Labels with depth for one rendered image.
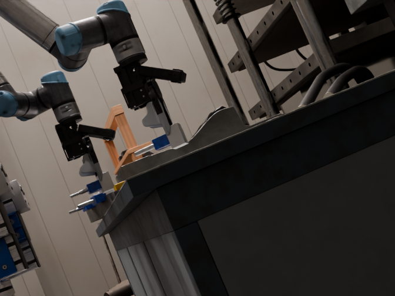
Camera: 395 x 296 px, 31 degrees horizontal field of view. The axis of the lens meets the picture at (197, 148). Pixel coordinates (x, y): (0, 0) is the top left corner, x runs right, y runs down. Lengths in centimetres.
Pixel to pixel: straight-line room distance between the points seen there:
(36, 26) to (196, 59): 701
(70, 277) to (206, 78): 287
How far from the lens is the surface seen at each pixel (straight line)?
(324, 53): 235
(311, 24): 236
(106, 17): 179
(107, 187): 216
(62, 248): 842
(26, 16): 190
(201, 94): 874
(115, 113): 680
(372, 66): 288
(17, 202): 221
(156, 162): 203
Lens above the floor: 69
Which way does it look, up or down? 5 degrees up
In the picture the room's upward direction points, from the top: 23 degrees counter-clockwise
